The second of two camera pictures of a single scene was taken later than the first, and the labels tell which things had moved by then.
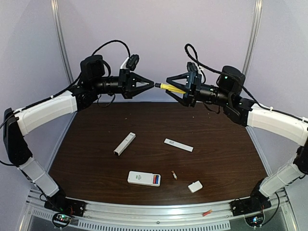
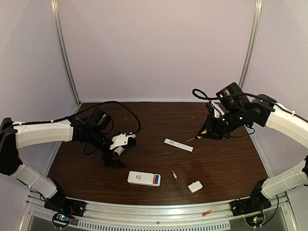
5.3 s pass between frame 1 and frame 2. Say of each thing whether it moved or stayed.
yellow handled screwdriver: moved
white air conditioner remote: stayed
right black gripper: moved
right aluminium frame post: stayed
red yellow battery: stayed
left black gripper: moved
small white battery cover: stayed
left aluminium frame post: stayed
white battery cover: stayed
